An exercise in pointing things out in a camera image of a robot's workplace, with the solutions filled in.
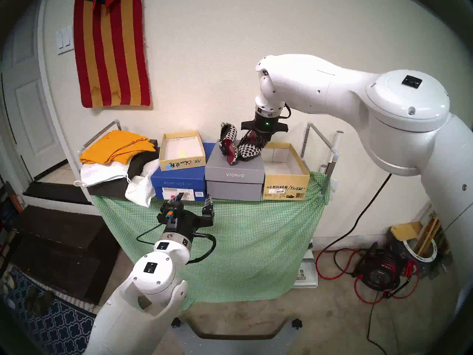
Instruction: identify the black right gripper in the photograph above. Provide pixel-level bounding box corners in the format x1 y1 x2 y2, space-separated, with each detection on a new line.
241 115 289 149

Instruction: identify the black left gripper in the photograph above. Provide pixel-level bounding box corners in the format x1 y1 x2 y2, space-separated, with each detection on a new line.
157 192 216 243

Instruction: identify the houndstooth slingback heel shoe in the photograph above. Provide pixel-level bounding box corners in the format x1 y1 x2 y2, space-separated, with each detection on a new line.
219 122 239 165
237 131 272 162

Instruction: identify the blue Stuart Weitzman shoe box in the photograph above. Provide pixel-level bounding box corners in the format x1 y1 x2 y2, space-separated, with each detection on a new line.
150 142 215 202

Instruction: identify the grey Vionic shoe box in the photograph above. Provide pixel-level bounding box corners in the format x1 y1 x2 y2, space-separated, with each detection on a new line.
204 139 266 202

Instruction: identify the tan open shoe box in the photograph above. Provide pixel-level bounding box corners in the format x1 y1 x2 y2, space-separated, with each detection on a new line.
261 142 310 201

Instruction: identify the small open cardboard box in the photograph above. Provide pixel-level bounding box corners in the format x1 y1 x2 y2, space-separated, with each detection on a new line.
159 131 206 172

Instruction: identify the white plastic box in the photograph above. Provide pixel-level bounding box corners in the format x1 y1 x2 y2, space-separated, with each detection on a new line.
294 241 319 288

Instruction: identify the white crumpled cloth bag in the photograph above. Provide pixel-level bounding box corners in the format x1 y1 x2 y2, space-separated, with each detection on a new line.
125 159 160 207

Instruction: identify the black folded cloth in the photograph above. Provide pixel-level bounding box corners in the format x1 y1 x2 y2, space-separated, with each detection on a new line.
87 138 161 197

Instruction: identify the green checked table cloth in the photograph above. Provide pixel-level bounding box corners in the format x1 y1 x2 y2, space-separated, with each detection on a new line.
91 171 331 310

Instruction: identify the white pole grey cap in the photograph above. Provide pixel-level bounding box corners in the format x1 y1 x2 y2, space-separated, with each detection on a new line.
330 131 344 162

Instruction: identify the orange folded cloth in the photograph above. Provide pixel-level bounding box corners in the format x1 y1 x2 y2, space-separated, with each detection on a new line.
79 130 157 165

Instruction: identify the dark wooden step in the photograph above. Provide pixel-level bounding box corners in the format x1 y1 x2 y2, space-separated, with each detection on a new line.
9 204 122 305

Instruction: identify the red yellow striped flag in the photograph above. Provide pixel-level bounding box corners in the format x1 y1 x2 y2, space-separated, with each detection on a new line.
73 0 151 108

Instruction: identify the dark brown slipper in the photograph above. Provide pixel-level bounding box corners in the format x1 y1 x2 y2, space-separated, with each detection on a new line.
37 290 56 316
24 286 40 314

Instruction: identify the blue patterned rug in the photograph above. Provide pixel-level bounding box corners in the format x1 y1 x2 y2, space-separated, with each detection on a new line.
0 267 96 355

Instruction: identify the bundle of wooden sticks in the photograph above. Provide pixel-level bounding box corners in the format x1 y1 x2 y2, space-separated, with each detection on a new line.
416 210 444 257

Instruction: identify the white panel door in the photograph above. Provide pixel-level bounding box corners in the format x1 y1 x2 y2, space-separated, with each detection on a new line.
0 10 69 181

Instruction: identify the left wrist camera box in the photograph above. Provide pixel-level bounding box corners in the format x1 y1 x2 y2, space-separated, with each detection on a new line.
164 200 184 223

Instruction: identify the grey metal rack rail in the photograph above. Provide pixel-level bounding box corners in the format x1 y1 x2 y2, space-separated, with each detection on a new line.
300 122 338 203
77 119 122 157

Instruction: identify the thick black wrist cable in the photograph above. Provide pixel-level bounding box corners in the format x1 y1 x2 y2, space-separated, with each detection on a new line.
187 232 217 264

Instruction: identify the white drawstring cloth bag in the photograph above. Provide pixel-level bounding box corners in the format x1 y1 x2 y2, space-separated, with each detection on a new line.
73 160 130 188

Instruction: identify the red power cable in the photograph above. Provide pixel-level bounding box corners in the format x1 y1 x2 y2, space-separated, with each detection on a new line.
315 173 422 305

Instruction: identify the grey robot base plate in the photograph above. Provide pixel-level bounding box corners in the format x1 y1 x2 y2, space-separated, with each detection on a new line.
171 314 302 355

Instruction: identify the black cable reel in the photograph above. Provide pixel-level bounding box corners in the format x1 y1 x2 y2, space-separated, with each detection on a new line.
357 243 403 292

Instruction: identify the white flat ring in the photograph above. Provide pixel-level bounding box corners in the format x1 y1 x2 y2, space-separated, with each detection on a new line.
402 238 438 270

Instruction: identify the black floor cable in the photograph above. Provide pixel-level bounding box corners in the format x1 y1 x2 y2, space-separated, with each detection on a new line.
366 290 392 355

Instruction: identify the white light switch plate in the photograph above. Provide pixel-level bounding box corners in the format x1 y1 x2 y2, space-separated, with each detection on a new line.
55 25 75 56

